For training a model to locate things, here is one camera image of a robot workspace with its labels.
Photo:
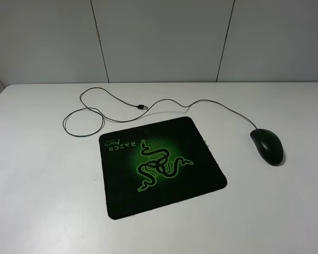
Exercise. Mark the black computer mouse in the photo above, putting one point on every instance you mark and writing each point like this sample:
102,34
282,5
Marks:
268,146

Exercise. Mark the black green mouse pad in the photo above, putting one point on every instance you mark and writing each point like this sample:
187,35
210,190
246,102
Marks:
155,165

